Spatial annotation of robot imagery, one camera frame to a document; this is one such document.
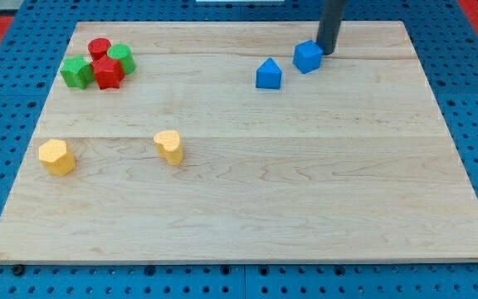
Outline yellow heart block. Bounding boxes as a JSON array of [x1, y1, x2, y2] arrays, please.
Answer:
[[154, 130, 184, 165]]

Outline blue triangle block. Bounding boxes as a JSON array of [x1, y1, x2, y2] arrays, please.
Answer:
[[256, 57, 283, 90]]

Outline light wooden board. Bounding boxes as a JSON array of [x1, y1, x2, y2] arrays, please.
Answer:
[[0, 21, 478, 265]]

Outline blue cube block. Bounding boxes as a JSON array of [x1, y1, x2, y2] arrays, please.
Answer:
[[293, 40, 323, 74]]

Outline red star block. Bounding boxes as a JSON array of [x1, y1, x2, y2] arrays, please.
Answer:
[[91, 55, 124, 90]]

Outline green cylinder block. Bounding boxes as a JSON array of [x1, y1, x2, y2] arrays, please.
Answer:
[[107, 43, 136, 75]]

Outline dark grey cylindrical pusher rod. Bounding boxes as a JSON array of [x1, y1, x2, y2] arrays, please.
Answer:
[[316, 0, 346, 55]]

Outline red cylinder block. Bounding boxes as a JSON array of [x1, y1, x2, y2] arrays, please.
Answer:
[[87, 37, 111, 61]]

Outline green star block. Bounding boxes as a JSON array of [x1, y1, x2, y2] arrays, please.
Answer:
[[60, 55, 95, 90]]

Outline yellow hexagon block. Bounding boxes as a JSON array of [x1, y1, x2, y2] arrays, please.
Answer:
[[38, 139, 76, 176]]

